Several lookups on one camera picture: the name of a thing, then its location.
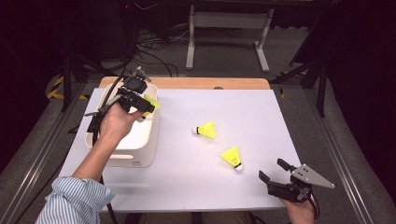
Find white metal stand frame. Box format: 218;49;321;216
185;4;276;74

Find white table cover sheet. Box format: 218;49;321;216
59;88;316;213

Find person's left hand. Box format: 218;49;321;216
99;103;145;147

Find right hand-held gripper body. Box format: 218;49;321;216
266;163;335;203

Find yellow black hazard tape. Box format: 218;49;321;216
46;76;91;101

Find person's brown trousers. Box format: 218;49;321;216
136;211;261;224

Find tangle of black floor cables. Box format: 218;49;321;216
122;26;191;78

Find yellow plastic shuttlecock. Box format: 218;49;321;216
219;145;245;173
191;120;218;140
136;93;162;123

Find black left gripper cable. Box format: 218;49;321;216
83;75;125;224

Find person's right hand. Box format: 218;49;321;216
279;198;317;224

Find black tripod stand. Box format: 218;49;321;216
60;52;120;114

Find thin white wire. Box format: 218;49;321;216
134;2;159;11

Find black curtain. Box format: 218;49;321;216
321;0;396;206
0;0;68;174

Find metal floor rail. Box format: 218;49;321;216
303;88;376;224
0;82;90;224

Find white plastic storage bin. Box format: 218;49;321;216
84;82;162;169

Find red black right gripper cable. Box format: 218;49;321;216
307;191;321;220

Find wooden table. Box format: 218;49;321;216
98;76;272;91

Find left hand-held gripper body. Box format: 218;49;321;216
98;65;153;113

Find black metal stand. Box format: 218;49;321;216
269;59;329;119

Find striped blue shirt sleeve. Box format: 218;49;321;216
35;175;116;224

